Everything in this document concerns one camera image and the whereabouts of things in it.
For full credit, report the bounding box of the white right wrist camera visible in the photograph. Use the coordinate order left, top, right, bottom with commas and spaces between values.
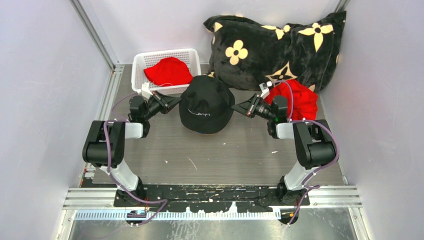
259, 81, 273, 99

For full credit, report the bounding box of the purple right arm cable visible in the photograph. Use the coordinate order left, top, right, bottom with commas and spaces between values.
272, 80, 341, 227

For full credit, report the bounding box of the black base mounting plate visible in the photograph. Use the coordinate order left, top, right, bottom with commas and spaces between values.
112, 183, 311, 215

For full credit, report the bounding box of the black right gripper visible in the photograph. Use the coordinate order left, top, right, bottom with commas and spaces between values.
232, 93, 276, 121

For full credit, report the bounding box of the white plastic basket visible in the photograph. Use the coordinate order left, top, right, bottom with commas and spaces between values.
131, 48, 202, 95

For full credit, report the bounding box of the bright red bucket hat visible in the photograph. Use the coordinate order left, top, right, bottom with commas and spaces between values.
143, 57, 193, 87

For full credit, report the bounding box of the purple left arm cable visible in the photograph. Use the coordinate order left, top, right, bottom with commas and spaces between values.
102, 92, 169, 228

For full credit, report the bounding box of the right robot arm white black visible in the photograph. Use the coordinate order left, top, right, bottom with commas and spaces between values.
231, 94, 337, 206

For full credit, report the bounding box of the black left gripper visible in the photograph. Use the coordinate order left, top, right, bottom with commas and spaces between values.
142, 91, 181, 121

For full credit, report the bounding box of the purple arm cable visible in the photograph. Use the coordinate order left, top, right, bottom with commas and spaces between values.
272, 80, 341, 227
102, 92, 169, 228

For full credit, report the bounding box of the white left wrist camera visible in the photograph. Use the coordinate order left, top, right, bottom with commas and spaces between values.
136, 82, 153, 100

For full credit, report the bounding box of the black hat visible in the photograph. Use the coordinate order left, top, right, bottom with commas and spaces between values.
178, 75, 235, 135

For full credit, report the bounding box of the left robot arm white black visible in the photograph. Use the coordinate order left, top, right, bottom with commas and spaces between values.
82, 91, 182, 207

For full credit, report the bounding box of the red cloth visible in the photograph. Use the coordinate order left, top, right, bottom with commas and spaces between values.
264, 79, 318, 121

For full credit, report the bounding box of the black floral pillow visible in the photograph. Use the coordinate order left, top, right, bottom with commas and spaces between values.
203, 11, 347, 92

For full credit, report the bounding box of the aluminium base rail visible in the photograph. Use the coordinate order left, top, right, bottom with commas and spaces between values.
63, 185, 362, 221

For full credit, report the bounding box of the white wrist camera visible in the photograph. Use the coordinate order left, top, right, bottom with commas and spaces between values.
136, 82, 153, 100
259, 81, 273, 99

